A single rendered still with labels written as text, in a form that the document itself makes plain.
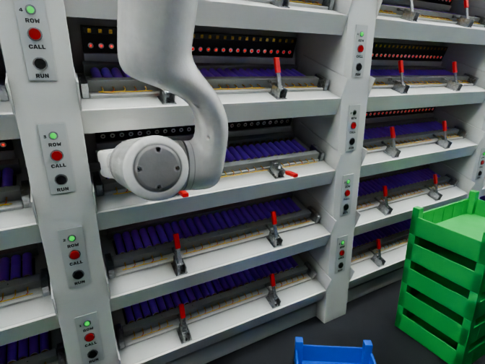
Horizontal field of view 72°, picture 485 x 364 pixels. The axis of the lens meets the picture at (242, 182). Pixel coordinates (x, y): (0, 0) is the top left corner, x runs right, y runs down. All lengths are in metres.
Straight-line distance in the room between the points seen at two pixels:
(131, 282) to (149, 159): 0.42
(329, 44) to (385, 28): 0.15
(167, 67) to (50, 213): 0.38
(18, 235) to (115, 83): 0.33
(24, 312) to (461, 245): 0.98
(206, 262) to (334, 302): 0.49
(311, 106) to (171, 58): 0.50
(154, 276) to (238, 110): 0.42
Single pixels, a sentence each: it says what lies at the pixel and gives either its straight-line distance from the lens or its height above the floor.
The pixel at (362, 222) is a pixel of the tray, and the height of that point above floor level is 0.32.
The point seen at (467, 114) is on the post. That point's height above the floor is 0.61.
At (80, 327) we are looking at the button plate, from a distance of 0.80.
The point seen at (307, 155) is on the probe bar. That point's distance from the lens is 0.92.
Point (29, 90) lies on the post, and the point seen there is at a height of 0.73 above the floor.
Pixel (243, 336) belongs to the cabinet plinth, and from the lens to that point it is 1.05.
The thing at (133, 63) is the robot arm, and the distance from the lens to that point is 0.42.
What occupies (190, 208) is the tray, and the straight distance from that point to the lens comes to 0.74.
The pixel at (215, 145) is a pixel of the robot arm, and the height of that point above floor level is 0.66.
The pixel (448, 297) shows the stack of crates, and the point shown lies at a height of 0.19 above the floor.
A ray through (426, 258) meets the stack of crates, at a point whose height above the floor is 0.27.
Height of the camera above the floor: 0.75
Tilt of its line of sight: 17 degrees down
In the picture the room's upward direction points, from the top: 1 degrees counter-clockwise
